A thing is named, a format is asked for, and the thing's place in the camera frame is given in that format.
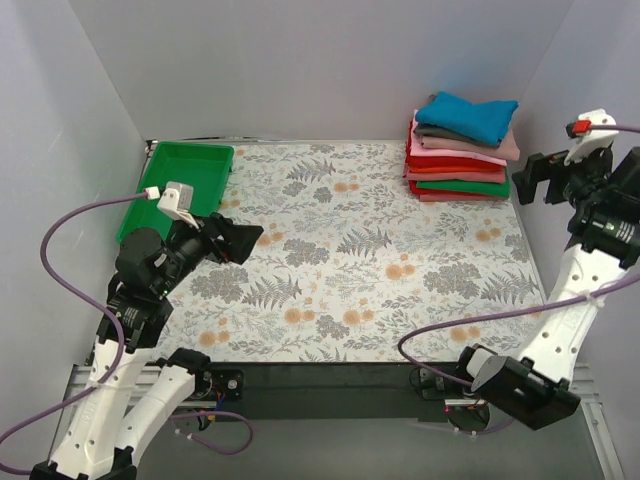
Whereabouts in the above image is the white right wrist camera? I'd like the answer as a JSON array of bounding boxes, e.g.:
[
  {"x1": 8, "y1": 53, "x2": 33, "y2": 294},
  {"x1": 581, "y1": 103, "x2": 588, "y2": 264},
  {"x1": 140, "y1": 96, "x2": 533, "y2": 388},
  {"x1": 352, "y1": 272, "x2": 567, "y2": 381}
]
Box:
[{"x1": 564, "y1": 109, "x2": 619, "y2": 166}]

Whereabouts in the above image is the salmon folded t shirt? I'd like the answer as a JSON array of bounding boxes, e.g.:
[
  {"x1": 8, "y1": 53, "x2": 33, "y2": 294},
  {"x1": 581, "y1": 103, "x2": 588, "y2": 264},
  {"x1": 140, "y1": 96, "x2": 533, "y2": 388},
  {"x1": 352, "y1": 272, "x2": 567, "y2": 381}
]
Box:
[{"x1": 403, "y1": 169, "x2": 506, "y2": 184}]

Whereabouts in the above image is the aluminium frame rail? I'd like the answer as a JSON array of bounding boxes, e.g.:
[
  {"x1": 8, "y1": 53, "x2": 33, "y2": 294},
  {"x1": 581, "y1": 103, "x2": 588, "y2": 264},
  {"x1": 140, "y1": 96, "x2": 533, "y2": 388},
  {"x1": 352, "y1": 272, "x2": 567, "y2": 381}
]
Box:
[{"x1": 51, "y1": 363, "x2": 624, "y2": 479}]

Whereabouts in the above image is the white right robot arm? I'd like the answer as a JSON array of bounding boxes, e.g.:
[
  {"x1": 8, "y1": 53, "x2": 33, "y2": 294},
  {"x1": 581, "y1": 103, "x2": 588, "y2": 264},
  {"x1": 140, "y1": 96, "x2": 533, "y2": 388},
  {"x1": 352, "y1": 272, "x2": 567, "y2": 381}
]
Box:
[{"x1": 452, "y1": 148, "x2": 639, "y2": 430}]

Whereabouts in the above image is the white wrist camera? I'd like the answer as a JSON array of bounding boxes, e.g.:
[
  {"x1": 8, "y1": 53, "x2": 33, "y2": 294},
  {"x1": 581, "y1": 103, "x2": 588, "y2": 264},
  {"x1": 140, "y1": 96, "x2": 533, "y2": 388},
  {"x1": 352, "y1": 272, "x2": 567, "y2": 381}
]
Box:
[
  {"x1": 142, "y1": 181, "x2": 200, "y2": 231},
  {"x1": 564, "y1": 109, "x2": 619, "y2": 166}
]

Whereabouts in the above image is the blue t shirt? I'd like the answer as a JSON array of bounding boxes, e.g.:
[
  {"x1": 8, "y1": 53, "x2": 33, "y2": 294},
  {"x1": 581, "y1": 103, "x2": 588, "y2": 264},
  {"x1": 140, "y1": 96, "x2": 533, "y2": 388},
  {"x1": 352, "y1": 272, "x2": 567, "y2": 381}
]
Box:
[{"x1": 415, "y1": 92, "x2": 519, "y2": 146}]

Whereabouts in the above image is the red folded t shirt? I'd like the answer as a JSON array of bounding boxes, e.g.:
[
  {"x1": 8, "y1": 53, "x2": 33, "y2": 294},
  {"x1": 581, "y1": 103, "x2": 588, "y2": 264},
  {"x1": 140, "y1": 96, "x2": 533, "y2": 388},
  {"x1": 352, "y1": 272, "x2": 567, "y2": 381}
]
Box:
[{"x1": 402, "y1": 124, "x2": 504, "y2": 177}]

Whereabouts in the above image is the orange folded t shirt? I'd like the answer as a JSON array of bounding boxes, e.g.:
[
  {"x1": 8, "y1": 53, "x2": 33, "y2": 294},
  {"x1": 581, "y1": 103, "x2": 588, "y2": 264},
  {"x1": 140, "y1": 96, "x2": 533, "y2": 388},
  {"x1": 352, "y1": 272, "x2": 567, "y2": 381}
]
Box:
[{"x1": 404, "y1": 167, "x2": 501, "y2": 176}]

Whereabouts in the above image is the light pink folded t shirt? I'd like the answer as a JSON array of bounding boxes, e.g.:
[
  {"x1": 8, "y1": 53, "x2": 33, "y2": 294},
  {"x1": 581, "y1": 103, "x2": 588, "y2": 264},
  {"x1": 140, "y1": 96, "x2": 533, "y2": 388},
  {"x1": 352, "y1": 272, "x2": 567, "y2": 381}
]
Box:
[{"x1": 406, "y1": 120, "x2": 507, "y2": 166}]

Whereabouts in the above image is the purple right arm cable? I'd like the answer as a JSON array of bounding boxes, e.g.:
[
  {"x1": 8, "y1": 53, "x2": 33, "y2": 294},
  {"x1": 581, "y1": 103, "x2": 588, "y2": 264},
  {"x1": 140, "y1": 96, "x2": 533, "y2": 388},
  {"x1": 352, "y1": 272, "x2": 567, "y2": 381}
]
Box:
[{"x1": 397, "y1": 122, "x2": 640, "y2": 435}]

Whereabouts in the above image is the bottom pink folded t shirt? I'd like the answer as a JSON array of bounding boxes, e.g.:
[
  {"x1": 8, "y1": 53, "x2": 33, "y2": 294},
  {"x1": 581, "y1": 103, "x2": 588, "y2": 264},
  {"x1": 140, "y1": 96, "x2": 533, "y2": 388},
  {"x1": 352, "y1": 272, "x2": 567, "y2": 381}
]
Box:
[{"x1": 419, "y1": 191, "x2": 504, "y2": 202}]

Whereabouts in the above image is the floral table mat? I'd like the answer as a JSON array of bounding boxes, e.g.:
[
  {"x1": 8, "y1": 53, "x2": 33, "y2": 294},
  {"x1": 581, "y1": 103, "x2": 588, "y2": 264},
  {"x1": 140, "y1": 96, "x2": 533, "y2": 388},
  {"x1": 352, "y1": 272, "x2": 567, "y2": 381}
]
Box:
[{"x1": 155, "y1": 143, "x2": 545, "y2": 362}]

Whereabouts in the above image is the green folded t shirt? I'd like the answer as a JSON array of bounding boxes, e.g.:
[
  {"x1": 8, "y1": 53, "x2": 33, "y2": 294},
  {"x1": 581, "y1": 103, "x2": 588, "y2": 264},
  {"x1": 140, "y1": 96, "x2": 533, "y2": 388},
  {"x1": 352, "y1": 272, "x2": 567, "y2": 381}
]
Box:
[{"x1": 409, "y1": 180, "x2": 510, "y2": 198}]

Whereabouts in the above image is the green plastic tray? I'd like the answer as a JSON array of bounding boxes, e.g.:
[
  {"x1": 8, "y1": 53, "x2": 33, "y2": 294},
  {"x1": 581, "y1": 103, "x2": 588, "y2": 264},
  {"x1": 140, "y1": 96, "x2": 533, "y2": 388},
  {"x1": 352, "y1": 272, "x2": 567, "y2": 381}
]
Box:
[{"x1": 117, "y1": 141, "x2": 234, "y2": 241}]

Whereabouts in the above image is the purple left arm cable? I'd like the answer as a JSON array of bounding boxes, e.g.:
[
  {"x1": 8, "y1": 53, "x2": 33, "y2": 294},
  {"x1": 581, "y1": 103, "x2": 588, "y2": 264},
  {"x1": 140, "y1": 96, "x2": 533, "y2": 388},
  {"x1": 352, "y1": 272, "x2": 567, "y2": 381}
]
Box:
[{"x1": 0, "y1": 192, "x2": 254, "y2": 475}]

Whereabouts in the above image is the dusty pink folded t shirt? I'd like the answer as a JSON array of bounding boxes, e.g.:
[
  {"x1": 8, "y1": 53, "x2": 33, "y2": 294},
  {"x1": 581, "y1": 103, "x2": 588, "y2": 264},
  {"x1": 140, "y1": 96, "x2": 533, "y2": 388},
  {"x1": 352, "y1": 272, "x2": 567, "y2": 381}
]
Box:
[{"x1": 417, "y1": 130, "x2": 520, "y2": 161}]

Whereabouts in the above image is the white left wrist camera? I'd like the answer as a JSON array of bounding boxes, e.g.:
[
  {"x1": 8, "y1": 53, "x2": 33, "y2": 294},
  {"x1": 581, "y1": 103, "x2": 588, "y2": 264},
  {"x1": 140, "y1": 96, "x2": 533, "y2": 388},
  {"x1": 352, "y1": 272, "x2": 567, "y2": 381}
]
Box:
[{"x1": 142, "y1": 181, "x2": 200, "y2": 231}]

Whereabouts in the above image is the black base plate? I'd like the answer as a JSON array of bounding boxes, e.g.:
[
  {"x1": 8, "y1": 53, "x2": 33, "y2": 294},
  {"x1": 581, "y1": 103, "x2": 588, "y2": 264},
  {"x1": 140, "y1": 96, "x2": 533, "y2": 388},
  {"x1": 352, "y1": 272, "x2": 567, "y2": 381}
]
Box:
[{"x1": 180, "y1": 362, "x2": 491, "y2": 430}]

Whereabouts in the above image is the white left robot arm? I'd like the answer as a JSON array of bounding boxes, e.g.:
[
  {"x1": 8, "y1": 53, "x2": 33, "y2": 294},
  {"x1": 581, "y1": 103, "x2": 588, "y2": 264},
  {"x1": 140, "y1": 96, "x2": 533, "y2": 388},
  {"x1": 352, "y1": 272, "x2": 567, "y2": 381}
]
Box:
[{"x1": 30, "y1": 213, "x2": 264, "y2": 479}]

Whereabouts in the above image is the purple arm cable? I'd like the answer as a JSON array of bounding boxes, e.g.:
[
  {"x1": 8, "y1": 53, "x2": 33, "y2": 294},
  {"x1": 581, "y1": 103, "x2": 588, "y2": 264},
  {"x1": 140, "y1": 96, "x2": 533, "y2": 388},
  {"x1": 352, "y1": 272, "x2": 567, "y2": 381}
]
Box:
[
  {"x1": 397, "y1": 122, "x2": 640, "y2": 435},
  {"x1": 0, "y1": 192, "x2": 254, "y2": 475}
]

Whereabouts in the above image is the grey folded t shirt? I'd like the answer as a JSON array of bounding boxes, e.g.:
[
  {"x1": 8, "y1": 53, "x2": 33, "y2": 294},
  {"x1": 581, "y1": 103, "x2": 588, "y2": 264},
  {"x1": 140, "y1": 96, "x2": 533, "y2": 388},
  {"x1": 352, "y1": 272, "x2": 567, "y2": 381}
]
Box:
[{"x1": 413, "y1": 124, "x2": 499, "y2": 148}]

